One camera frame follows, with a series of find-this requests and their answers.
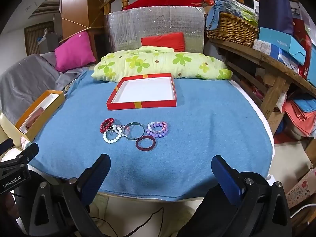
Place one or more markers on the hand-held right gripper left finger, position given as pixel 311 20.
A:
pixel 95 177

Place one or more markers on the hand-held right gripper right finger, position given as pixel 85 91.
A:
pixel 228 180

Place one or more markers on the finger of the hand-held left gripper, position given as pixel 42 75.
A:
pixel 23 154
pixel 6 145

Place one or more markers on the red shallow gift box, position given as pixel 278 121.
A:
pixel 143 92

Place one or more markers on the blue fleece blanket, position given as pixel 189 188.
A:
pixel 197 138

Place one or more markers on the orange cardboard box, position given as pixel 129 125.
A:
pixel 49 103

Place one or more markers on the grey cloth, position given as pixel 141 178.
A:
pixel 24 84

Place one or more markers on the floral cardboard box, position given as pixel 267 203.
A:
pixel 301 187

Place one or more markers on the stack of pink folded cloths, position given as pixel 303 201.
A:
pixel 301 116

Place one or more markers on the pink pillow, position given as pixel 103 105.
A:
pixel 74 50

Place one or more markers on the wooden bench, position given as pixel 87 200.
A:
pixel 276 69

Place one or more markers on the green floral pillow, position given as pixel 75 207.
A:
pixel 158 63

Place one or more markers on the white patterned box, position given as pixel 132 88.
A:
pixel 264 47

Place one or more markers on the blue cardboard box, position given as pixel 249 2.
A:
pixel 281 43

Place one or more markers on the wicker basket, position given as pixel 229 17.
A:
pixel 232 28

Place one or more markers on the red pillow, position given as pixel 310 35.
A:
pixel 165 42

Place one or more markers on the curved wooden panel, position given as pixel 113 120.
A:
pixel 74 7

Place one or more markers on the red bag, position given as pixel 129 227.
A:
pixel 302 44

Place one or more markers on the silver foil insulation panel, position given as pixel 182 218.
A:
pixel 153 27

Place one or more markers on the blue cloth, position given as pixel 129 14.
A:
pixel 214 14

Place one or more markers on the navy bag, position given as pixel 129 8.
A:
pixel 274 12

